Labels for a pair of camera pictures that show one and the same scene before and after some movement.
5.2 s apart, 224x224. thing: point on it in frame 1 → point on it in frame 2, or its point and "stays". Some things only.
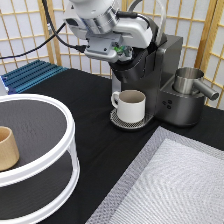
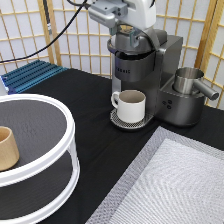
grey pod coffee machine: [175, 96] stays
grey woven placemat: [173, 179] stays
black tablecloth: [106, 152] stays
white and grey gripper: [130, 32] → [140, 14]
